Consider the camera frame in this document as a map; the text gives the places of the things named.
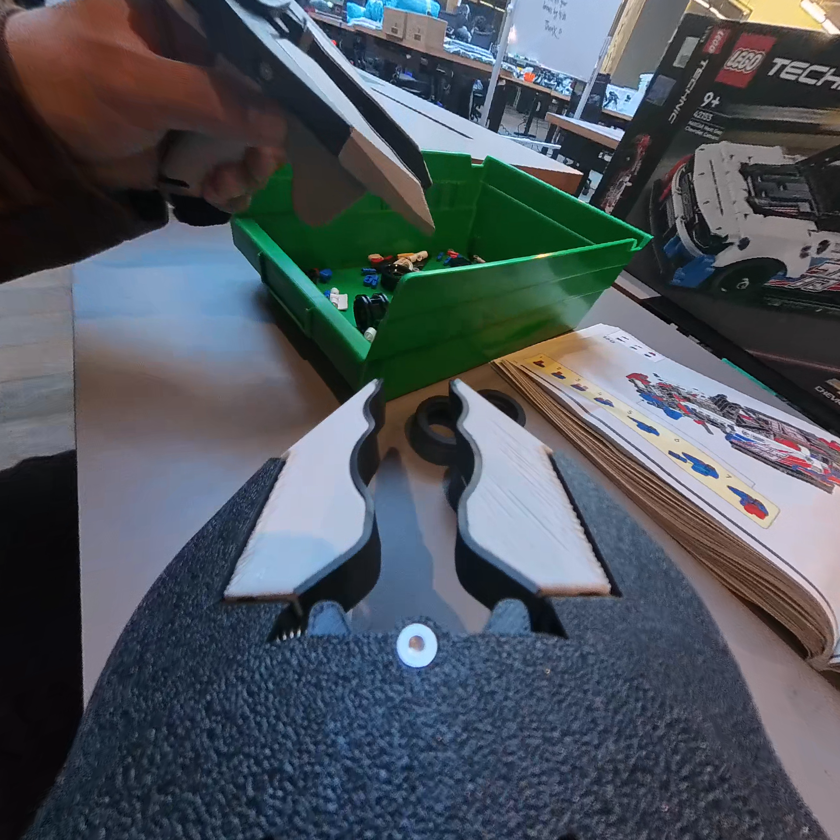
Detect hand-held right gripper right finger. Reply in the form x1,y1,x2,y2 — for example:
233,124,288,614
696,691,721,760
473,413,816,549
448,378,613,599

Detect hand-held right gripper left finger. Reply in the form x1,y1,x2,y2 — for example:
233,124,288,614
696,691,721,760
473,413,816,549
223,378,387,614

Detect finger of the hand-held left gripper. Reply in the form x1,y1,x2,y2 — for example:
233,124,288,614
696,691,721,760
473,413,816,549
292,0,434,193
338,123,437,237

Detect small brick pieces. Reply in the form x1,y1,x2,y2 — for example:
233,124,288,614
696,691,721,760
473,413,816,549
308,248,487,342

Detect thick building instruction booklet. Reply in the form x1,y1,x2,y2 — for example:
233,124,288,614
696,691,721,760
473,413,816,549
491,323,840,672

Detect green plastic bin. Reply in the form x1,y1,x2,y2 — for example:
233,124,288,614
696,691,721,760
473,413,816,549
231,150,654,403

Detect person's left forearm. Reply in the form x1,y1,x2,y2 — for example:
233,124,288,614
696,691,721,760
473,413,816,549
0,13,217,284

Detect grey desk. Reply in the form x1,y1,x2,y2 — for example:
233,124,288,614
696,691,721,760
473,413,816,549
72,217,840,840

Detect person's left hand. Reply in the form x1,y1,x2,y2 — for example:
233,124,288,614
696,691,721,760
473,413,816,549
5,0,291,215

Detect blue plastic bundle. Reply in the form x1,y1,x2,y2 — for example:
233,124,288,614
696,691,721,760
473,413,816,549
344,0,441,21

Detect brown cardboard box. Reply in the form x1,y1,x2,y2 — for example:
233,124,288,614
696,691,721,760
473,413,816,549
382,8,448,43

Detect wooden work table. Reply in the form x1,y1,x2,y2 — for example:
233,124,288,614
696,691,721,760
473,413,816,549
545,112,626,173

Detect whiteboard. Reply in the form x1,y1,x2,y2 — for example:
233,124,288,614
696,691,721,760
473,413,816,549
505,0,627,83

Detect person's dark trousers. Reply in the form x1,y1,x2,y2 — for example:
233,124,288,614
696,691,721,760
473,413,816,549
0,449,85,840

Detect black toy car box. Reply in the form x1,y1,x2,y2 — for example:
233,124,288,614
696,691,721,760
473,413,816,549
587,12,840,437

